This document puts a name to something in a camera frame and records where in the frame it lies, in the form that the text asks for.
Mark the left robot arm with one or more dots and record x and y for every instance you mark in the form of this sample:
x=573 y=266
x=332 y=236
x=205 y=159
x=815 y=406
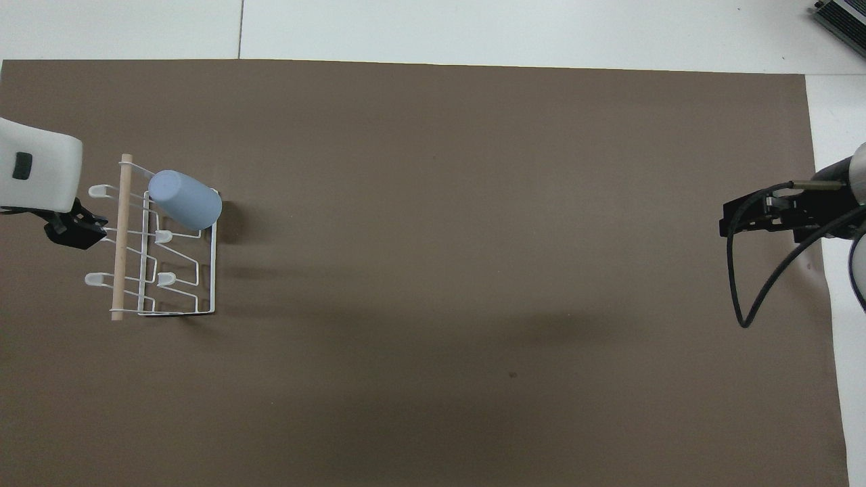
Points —
x=47 y=166

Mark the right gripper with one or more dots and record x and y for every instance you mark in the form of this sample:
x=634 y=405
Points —
x=829 y=210

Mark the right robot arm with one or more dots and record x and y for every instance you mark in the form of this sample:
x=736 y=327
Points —
x=860 y=169

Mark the light blue cup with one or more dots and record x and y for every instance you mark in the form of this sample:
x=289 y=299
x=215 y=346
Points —
x=186 y=198

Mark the grey ribbed metal box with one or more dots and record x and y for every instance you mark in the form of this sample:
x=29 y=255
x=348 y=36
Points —
x=844 y=20

